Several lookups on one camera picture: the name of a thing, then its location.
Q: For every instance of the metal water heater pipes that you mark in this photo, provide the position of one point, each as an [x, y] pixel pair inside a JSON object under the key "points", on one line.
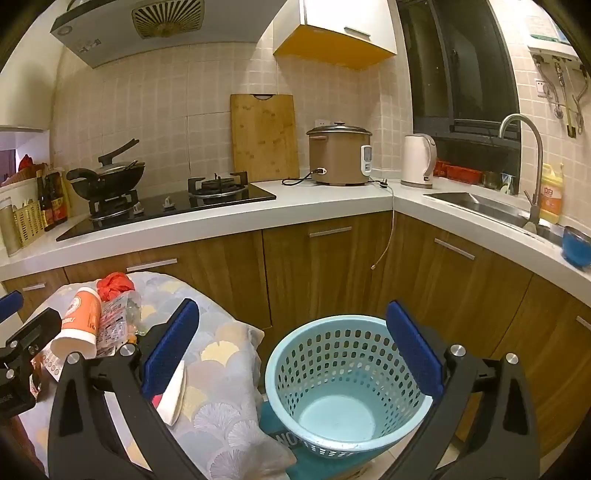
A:
{"points": [[561, 87]]}

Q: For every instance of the brown rice cooker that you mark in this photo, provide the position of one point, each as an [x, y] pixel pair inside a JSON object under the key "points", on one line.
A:
{"points": [[334, 157]]}

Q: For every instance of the red plastic bag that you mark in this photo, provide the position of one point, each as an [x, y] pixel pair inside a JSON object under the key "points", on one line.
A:
{"points": [[115, 284]]}

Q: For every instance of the polka dot paper wrapper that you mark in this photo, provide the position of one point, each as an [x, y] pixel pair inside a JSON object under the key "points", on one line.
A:
{"points": [[53, 367]]}

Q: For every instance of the white water heater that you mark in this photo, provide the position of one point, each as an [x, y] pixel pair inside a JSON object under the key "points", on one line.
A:
{"points": [[554, 44]]}

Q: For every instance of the fan pattern tablecloth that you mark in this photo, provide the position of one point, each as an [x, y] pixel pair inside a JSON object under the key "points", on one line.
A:
{"points": [[221, 369]]}

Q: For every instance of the grey range hood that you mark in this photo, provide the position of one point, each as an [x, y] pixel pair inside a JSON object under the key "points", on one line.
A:
{"points": [[115, 41]]}

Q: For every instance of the white and yellow wall cabinet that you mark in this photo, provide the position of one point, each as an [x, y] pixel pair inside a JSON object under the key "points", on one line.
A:
{"points": [[341, 21]]}

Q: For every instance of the steel kitchen sink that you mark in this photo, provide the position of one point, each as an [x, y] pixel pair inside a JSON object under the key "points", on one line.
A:
{"points": [[480, 205]]}

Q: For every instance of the steel kitchen faucet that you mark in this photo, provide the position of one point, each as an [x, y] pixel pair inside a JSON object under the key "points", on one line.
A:
{"points": [[538, 152]]}

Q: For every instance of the light blue plastic basket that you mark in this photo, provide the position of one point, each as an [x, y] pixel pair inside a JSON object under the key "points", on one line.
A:
{"points": [[341, 415]]}

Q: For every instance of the white folded paper napkin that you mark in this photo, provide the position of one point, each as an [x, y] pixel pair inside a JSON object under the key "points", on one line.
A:
{"points": [[173, 401]]}

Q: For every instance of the dark sauce bottle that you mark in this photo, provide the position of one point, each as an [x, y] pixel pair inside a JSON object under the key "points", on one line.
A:
{"points": [[46, 207]]}

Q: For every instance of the dark kitchen window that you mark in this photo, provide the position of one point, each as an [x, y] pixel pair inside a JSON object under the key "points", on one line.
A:
{"points": [[461, 69]]}

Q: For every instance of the yellow slotted plastic basket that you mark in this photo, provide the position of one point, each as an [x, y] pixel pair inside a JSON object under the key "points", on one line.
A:
{"points": [[28, 226]]}

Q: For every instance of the red black packet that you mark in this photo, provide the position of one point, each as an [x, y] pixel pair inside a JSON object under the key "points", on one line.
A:
{"points": [[59, 198]]}

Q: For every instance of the orange paper cup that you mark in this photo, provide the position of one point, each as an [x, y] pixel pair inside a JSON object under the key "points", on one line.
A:
{"points": [[81, 314]]}

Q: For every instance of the wooden cutting board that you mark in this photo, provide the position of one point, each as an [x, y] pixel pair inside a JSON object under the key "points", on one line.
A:
{"points": [[263, 138]]}

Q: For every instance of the black glass gas stove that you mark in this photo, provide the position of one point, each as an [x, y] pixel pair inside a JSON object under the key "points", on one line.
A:
{"points": [[175, 205]]}

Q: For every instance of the white electric kettle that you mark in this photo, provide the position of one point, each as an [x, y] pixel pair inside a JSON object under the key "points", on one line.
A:
{"points": [[415, 159]]}

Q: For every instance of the black wok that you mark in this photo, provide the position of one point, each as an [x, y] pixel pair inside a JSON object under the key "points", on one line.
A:
{"points": [[111, 182]]}

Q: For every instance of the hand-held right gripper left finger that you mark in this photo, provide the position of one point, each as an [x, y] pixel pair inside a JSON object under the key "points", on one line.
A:
{"points": [[170, 353]]}

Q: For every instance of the white wall outlet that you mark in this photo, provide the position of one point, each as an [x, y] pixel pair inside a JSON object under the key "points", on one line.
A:
{"points": [[543, 88]]}

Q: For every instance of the beige canister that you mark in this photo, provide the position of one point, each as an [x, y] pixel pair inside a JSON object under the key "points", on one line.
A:
{"points": [[9, 228]]}

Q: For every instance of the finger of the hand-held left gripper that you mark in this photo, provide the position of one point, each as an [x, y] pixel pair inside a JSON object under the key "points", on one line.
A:
{"points": [[39, 328], [10, 305]]}

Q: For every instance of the blue bowl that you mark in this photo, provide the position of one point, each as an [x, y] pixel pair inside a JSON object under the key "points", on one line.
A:
{"points": [[575, 249]]}

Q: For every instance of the clear printed plastic wrapper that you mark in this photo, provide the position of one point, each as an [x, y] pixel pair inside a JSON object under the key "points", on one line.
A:
{"points": [[113, 323]]}

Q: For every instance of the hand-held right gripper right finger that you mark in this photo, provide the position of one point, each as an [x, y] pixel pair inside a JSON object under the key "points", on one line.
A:
{"points": [[413, 350]]}

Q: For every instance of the yellow dish soap bottle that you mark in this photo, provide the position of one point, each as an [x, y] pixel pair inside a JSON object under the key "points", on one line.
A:
{"points": [[551, 198]]}

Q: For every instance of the red plastic container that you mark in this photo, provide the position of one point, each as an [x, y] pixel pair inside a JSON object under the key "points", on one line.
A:
{"points": [[459, 171]]}

